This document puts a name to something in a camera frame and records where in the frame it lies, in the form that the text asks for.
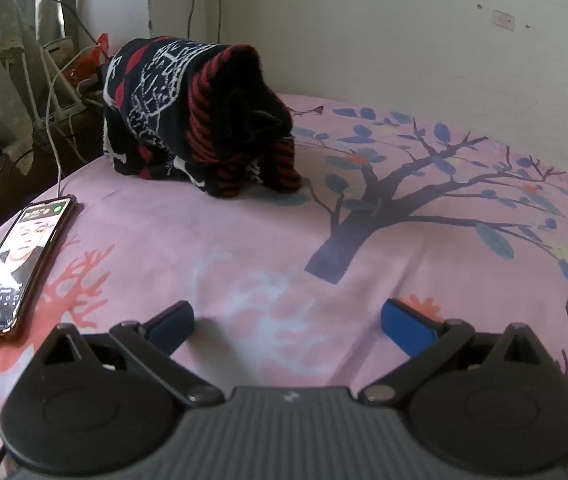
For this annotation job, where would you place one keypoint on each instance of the cluttered bedside table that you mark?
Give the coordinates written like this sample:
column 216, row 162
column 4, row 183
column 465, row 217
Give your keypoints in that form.
column 58, row 149

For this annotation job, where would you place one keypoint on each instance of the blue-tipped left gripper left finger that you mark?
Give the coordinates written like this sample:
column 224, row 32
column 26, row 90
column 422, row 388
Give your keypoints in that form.
column 150, row 345

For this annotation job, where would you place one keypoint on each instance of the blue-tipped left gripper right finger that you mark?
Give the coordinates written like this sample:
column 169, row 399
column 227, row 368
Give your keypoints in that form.
column 430, row 346

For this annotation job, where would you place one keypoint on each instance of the pink tree-print bed sheet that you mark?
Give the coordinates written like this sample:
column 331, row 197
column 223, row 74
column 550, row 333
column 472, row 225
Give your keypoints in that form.
column 287, row 289

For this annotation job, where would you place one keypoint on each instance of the black red patterned knit sweater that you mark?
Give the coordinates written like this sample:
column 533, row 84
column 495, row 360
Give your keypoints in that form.
column 180, row 109

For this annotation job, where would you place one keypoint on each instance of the smartphone with red case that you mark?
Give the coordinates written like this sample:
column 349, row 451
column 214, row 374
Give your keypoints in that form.
column 23, row 253

